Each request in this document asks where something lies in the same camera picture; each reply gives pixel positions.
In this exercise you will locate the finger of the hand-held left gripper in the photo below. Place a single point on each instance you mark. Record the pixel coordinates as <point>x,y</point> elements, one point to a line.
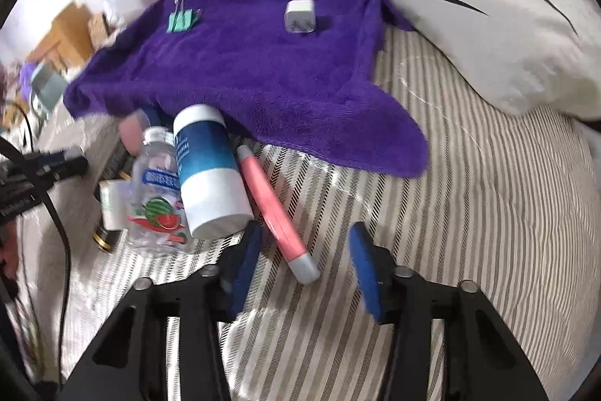
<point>63,164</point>

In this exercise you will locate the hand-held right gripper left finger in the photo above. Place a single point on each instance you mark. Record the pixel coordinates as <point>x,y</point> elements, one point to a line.
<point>246,269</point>

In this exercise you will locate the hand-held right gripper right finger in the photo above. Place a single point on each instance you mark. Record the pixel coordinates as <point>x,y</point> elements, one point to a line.
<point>366,279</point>

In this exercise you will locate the pink tube silver cap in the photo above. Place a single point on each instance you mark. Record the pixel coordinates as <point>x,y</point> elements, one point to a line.
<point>277,218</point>

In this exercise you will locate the small white bottle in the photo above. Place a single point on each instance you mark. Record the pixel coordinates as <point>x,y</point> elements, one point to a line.
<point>112,206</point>

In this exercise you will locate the pink jar blue lid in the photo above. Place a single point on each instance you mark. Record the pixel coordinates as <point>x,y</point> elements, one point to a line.
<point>131,133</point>

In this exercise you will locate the black bottle gold label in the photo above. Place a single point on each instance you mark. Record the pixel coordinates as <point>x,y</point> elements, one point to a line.
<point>104,241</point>

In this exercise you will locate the clear bottle watermelon label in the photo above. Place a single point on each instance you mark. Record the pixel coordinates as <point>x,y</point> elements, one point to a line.
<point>157,194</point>

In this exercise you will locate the blue and white bottle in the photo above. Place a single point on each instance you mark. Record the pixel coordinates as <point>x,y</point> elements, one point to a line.
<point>211,175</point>

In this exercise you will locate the striped bed sheet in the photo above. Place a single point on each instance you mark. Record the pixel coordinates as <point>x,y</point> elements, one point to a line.
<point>469,218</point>

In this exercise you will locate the cardboard box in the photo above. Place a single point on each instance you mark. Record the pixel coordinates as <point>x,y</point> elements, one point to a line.
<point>65,34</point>

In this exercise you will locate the green binder clip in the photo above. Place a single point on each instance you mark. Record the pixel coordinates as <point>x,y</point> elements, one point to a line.
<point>181,21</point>

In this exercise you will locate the purple towel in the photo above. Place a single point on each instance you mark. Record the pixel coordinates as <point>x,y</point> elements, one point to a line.
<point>263,77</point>

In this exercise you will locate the white charger plug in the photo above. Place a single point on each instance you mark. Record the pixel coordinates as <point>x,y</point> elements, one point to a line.
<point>298,13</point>

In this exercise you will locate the grey bag black logo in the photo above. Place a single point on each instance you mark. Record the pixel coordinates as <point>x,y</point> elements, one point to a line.
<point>516,30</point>

